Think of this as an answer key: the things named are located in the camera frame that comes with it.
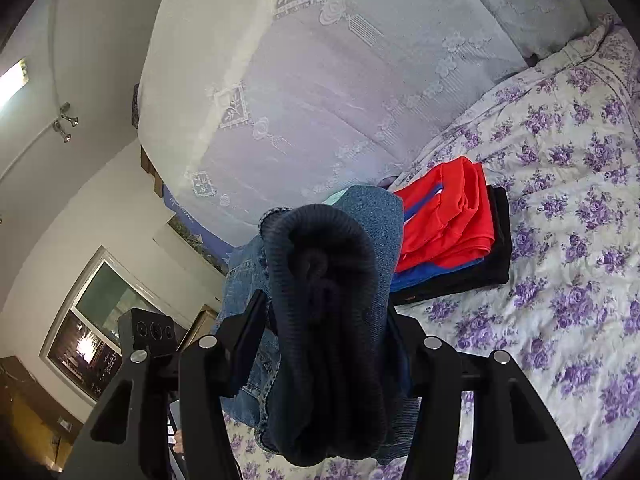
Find black folded garment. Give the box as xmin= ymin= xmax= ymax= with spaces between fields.
xmin=389 ymin=186 xmax=513 ymax=307

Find wall poster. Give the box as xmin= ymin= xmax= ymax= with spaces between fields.
xmin=162 ymin=182 xmax=236 ymax=276

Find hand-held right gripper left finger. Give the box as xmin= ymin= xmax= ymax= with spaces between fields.
xmin=62 ymin=287 xmax=271 ymax=480

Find purple floral bed sheet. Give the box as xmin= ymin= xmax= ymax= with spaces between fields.
xmin=222 ymin=12 xmax=640 ymax=480

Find red folded garment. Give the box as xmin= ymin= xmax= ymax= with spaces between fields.
xmin=392 ymin=156 xmax=493 ymax=273

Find blue denim pants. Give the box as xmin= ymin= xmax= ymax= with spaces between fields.
xmin=209 ymin=185 xmax=421 ymax=468

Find wooden furniture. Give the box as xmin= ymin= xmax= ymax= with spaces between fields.
xmin=0 ymin=355 xmax=83 ymax=473

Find white-framed window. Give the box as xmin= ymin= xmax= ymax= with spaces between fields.
xmin=39 ymin=245 xmax=203 ymax=407

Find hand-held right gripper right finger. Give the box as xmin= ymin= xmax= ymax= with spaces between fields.
xmin=385 ymin=305 xmax=583 ymax=480

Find lace-covered cushion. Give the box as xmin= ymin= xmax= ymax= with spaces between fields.
xmin=450 ymin=0 xmax=598 ymax=61

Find metal spotlight fixture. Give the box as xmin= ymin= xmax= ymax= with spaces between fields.
xmin=52 ymin=102 xmax=80 ymax=143

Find fluorescent ceiling light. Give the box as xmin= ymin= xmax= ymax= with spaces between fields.
xmin=0 ymin=58 xmax=30 ymax=106

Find blue folded garment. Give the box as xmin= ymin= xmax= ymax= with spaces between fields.
xmin=387 ymin=182 xmax=486 ymax=295

